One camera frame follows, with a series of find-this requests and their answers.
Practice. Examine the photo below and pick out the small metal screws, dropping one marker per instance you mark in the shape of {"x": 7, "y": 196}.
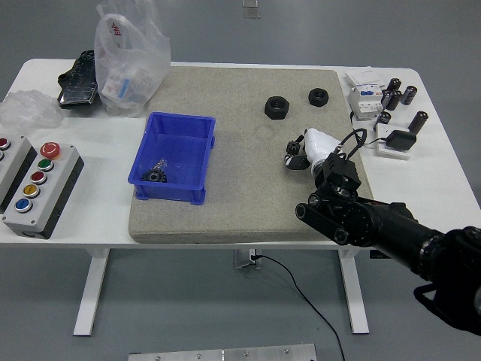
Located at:
{"x": 161, "y": 163}

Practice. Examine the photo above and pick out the grey button box, emergency stop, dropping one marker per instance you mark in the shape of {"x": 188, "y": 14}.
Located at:
{"x": 45, "y": 195}

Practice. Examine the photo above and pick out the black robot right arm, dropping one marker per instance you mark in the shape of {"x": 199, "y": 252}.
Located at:
{"x": 376, "y": 222}

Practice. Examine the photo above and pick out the small black gear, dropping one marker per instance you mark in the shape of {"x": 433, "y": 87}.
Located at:
{"x": 292, "y": 147}

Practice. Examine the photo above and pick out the large black gear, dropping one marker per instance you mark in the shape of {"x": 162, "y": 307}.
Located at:
{"x": 154, "y": 176}

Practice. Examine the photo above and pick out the clear bubble wrap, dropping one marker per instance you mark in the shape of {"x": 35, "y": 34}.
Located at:
{"x": 26, "y": 109}

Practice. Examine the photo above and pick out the small black hex nut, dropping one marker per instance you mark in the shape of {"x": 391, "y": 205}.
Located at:
{"x": 318, "y": 97}

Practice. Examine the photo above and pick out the white circuit breaker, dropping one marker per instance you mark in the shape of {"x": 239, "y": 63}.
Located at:
{"x": 362, "y": 103}

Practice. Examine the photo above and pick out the grey-brown mat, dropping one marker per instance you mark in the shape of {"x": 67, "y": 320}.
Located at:
{"x": 244, "y": 188}

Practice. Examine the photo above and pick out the metal bracket under table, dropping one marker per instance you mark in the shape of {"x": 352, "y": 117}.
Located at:
{"x": 242, "y": 259}

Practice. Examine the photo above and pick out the white table leg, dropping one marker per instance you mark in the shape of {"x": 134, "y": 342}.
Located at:
{"x": 88, "y": 297}
{"x": 357, "y": 301}

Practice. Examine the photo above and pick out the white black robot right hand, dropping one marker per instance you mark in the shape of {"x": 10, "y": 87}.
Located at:
{"x": 319, "y": 144}

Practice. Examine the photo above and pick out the black power adapter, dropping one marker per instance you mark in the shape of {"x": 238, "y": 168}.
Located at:
{"x": 402, "y": 140}

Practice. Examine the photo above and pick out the black plastic tray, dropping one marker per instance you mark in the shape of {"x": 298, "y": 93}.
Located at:
{"x": 77, "y": 86}

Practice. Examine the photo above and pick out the metal floor socket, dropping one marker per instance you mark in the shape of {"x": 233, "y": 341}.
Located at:
{"x": 251, "y": 13}

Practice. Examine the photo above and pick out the black cylindrical capacitor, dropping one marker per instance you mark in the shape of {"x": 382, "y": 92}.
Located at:
{"x": 394, "y": 101}
{"x": 418, "y": 122}
{"x": 394, "y": 84}
{"x": 384, "y": 118}
{"x": 387, "y": 97}
{"x": 409, "y": 94}

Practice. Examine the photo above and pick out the translucent white plastic bag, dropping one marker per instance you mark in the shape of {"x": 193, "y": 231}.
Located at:
{"x": 127, "y": 56}

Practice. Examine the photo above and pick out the white socket block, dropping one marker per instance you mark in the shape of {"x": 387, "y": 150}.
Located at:
{"x": 385, "y": 151}

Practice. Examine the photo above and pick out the silver metal plate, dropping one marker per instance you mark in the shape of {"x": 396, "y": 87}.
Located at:
{"x": 225, "y": 354}

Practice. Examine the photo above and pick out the blue plastic box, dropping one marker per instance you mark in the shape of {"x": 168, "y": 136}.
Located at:
{"x": 176, "y": 150}

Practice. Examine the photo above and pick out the large black hex nut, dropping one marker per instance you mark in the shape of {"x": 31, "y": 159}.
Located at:
{"x": 276, "y": 109}

